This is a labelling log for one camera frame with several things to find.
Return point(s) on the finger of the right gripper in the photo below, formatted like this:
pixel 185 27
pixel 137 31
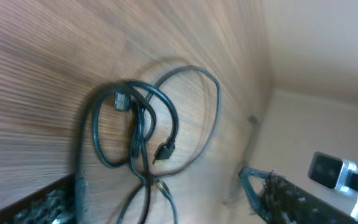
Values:
pixel 276 200

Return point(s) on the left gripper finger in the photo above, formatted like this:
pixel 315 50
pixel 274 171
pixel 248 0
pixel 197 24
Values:
pixel 54 203

